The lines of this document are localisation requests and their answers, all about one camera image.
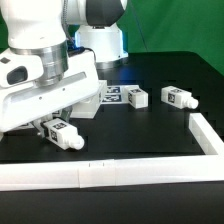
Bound white sheet with markers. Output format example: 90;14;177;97
102;85;128;104

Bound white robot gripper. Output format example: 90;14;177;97
0;51;99;138

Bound white square tabletop part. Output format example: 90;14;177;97
71;80;107;119

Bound white U-shaped fence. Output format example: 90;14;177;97
0;113;224;191

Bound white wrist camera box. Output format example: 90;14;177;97
0;52;43;88

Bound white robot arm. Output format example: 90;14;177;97
0;0;127;132

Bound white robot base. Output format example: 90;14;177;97
75;24;128;69

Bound black cables behind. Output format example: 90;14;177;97
63;0;98;64

